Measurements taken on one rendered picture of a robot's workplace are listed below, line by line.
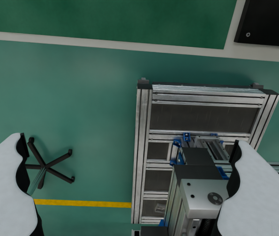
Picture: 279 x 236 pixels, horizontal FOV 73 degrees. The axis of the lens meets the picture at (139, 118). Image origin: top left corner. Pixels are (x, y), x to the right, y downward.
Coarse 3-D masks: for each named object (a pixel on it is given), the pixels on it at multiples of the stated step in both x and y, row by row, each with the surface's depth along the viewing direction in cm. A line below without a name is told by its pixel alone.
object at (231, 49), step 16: (240, 0) 44; (240, 16) 45; (0, 32) 46; (112, 48) 48; (128, 48) 48; (144, 48) 48; (160, 48) 49; (176, 48) 49; (192, 48) 49; (208, 48) 49; (224, 48) 49; (240, 48) 49; (256, 48) 49; (272, 48) 49
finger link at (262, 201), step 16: (240, 144) 11; (240, 160) 9; (256, 160) 9; (240, 176) 8; (256, 176) 8; (272, 176) 9; (240, 192) 8; (256, 192) 8; (272, 192) 8; (224, 208) 7; (240, 208) 7; (256, 208) 7; (272, 208) 7; (224, 224) 6; (240, 224) 6; (256, 224) 6; (272, 224) 6
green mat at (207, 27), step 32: (0, 0) 43; (32, 0) 43; (64, 0) 43; (96, 0) 43; (128, 0) 43; (160, 0) 43; (192, 0) 44; (224, 0) 44; (32, 32) 46; (64, 32) 46; (96, 32) 46; (128, 32) 46; (160, 32) 47; (192, 32) 47; (224, 32) 47
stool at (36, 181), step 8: (32, 144) 146; (32, 152) 149; (40, 160) 153; (56, 160) 153; (32, 168) 156; (40, 168) 157; (48, 168) 158; (40, 176) 147; (56, 176) 161; (64, 176) 163; (32, 184) 139; (40, 184) 166; (32, 192) 135
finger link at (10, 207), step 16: (0, 144) 10; (16, 144) 10; (0, 160) 9; (16, 160) 9; (0, 176) 8; (16, 176) 8; (0, 192) 7; (16, 192) 7; (0, 208) 7; (16, 208) 7; (32, 208) 7; (0, 224) 6; (16, 224) 6; (32, 224) 6
